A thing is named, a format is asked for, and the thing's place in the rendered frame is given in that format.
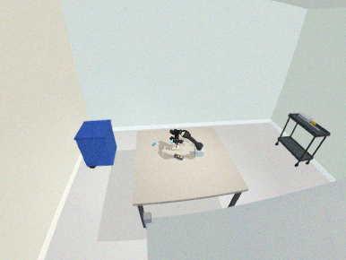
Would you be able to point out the cream square tray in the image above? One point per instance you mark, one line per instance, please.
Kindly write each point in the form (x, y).
(174, 148)

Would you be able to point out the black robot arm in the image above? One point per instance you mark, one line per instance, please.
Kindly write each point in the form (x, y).
(186, 135)

